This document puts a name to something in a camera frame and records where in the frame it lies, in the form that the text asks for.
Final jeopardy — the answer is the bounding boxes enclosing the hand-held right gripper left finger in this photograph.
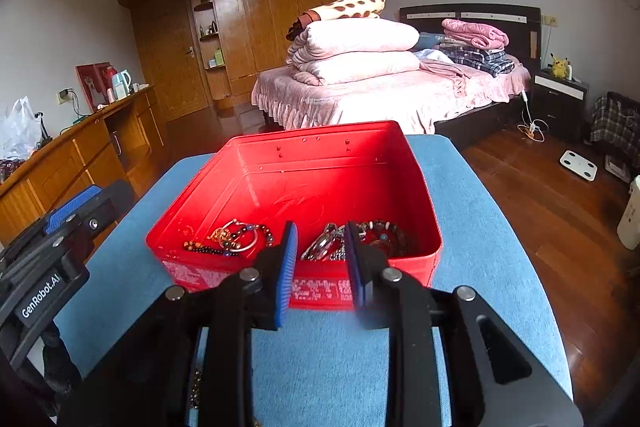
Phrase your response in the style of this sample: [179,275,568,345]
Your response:
[60,221,300,427]

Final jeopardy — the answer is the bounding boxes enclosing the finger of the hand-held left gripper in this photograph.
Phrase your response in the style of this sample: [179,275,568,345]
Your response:
[42,185,117,258]
[100,179,137,228]

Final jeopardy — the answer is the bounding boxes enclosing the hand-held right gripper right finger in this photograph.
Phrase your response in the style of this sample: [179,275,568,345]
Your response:
[344,221,583,427]

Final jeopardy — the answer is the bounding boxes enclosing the silver watch with red face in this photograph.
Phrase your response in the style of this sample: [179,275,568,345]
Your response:
[300,223,346,262]

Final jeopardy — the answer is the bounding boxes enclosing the silver bangle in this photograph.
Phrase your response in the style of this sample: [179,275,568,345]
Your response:
[220,221,260,254]

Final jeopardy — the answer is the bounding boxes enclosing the brown bead necklace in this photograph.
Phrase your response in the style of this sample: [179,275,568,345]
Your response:
[357,219,421,258]

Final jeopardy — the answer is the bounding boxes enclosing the multicolour bead bracelet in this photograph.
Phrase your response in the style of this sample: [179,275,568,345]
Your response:
[181,221,277,258]

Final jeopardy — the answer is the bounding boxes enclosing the red tin box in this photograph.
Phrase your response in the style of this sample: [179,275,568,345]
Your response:
[146,120,443,310]

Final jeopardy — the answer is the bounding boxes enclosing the wooden desk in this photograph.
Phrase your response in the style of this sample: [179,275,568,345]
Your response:
[0,86,168,248]

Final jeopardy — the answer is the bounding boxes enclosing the white plastic bag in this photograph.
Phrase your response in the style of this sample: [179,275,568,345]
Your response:
[0,97,43,160]

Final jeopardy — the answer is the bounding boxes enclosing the pale electric kettle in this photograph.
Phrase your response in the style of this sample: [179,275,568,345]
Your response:
[111,69,132,100]

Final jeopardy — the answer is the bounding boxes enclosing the red gift box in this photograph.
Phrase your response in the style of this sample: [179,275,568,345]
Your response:
[76,63,118,112]

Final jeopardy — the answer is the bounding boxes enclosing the wooden door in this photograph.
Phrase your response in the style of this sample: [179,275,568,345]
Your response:
[131,2,211,122]

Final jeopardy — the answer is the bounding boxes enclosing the bed with dark headboard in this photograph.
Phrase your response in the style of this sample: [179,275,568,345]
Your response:
[251,3,543,138]

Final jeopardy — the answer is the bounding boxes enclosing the folded pink quilt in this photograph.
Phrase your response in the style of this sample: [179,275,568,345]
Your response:
[290,21,421,60]
[287,51,422,86]

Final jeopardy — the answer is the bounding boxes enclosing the blue pillow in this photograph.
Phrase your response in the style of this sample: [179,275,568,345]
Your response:
[414,32,448,52]

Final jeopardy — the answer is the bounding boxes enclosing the folded plaid clothes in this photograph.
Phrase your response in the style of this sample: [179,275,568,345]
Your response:
[440,42,516,74]

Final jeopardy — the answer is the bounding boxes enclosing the white bathroom scale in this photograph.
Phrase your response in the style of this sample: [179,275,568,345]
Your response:
[559,150,599,180]

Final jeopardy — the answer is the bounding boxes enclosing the wooden wardrobe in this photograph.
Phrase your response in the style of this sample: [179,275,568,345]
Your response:
[116,0,363,112]

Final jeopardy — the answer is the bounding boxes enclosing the spotted cream blanket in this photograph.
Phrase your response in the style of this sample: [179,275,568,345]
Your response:
[286,0,387,40]

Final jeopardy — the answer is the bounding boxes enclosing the dark nightstand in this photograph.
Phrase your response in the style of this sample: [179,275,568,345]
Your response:
[531,69,590,142]

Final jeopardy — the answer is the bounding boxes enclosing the folded pink clothes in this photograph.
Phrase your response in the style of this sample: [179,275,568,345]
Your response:
[441,18,510,50]

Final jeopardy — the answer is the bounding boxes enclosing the white bin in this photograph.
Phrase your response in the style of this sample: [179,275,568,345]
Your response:
[616,175,640,250]

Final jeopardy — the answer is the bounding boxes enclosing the plaid cloth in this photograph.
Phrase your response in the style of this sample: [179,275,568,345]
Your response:
[590,92,640,162]

